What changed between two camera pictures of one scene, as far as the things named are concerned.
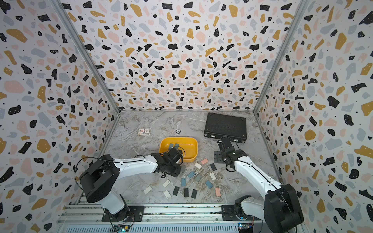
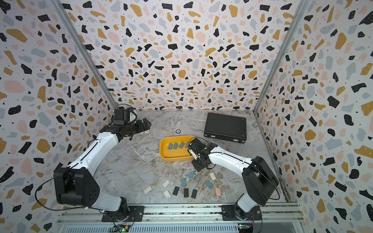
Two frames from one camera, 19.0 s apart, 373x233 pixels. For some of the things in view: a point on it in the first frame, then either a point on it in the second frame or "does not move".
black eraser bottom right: [194, 193] does not move
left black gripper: [177, 174] -> [141, 127]
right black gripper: [217, 155] -> [194, 164]
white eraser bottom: [167, 194] does not move
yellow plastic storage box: [189, 146] does not move
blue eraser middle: [183, 182] does not move
